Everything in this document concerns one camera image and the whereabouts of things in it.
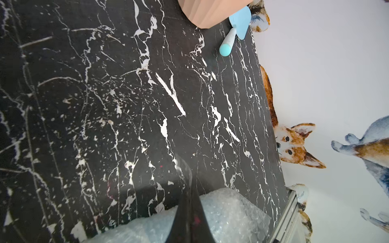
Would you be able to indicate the potted green plant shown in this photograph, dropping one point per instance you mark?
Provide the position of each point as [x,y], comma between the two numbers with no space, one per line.
[205,14]

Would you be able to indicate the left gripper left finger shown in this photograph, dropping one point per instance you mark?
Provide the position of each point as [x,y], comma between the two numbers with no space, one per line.
[180,230]

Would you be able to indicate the teal garden trowel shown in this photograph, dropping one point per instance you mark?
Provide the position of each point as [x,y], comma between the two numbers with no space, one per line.
[240,22]

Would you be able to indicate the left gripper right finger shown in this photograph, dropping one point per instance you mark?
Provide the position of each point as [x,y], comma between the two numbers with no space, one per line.
[199,228]

